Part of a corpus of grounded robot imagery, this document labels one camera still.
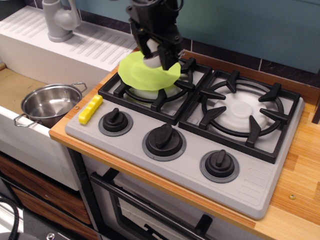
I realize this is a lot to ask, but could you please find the white right burner cap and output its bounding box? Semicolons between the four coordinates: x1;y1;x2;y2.
214;92;269;133

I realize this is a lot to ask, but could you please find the black braided cable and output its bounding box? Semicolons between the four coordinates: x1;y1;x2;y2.
0;197;21;240

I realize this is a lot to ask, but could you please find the black middle stove knob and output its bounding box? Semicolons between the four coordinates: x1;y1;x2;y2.
142;123;187;162

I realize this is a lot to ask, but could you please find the white brown toy mushroom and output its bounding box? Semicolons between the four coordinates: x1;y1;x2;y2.
143;38;161;68

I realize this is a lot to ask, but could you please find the black right stove knob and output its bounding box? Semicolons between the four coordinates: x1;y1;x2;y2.
199;149;240;184

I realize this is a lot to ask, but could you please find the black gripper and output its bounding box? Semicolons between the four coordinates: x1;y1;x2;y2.
125;0;184;71

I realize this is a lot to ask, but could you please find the white toy sink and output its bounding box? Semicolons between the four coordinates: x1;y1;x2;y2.
0;6;137;191

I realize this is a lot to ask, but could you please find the black burner grate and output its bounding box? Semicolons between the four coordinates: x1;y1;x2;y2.
179;70;304;164
98;57;213;125

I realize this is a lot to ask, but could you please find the yellow toy fry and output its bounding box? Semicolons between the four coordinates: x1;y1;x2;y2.
78;94;103;125

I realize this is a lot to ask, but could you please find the black left burner grate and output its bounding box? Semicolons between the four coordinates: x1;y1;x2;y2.
98;57;213;125

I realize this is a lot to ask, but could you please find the black left stove knob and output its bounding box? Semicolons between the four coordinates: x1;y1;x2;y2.
98;107;133;137

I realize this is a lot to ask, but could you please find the wooden drawer front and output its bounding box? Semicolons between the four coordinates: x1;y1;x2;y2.
0;152;92;225

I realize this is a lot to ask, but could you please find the grey toy faucet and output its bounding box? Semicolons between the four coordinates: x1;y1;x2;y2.
42;0;81;43

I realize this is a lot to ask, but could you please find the white burner cap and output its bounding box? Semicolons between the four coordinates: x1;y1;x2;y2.
214;92;269;133
130;85;182;100

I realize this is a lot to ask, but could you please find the lime green plastic plate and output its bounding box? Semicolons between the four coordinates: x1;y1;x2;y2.
118;51;181;91

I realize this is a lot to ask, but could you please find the white left burner cap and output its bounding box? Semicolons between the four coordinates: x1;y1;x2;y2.
130;85;182;100

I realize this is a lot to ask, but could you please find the grey toy stove top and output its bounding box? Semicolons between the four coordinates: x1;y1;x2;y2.
65;51;305;219

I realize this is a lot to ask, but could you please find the stainless steel pot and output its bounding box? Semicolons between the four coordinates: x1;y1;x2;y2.
13;82;88;129

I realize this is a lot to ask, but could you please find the toy oven door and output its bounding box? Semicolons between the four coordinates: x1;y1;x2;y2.
83;156;250;240

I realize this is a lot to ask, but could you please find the black right burner grate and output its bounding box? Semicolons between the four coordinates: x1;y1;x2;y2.
179;70;304;164

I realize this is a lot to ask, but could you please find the black stove knob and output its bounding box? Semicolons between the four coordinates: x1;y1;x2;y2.
142;123;187;162
199;149;240;184
98;107;133;137

